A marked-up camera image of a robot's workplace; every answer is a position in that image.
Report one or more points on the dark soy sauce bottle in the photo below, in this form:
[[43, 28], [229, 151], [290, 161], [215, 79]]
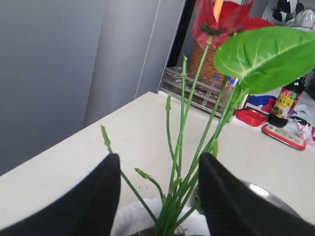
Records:
[[286, 102]]

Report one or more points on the red artificial flower with stems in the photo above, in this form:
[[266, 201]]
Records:
[[263, 58]]

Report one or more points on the round steel plate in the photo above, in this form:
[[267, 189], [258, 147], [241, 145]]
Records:
[[268, 196]]

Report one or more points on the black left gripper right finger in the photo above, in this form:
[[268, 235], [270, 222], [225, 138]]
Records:
[[232, 209]]

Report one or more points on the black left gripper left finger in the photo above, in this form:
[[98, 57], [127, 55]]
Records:
[[88, 209]]

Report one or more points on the red flat tin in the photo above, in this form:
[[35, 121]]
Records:
[[284, 136]]

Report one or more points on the blue cloth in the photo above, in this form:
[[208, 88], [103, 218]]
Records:
[[262, 100]]

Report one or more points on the orange labelled oil bottle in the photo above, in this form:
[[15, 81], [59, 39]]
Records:
[[208, 69]]

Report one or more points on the brown soil clump with roots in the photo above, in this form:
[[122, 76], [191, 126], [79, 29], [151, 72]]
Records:
[[153, 232]]

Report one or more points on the blue capped test tube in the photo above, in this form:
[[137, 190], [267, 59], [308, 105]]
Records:
[[227, 88], [210, 82], [233, 83]]

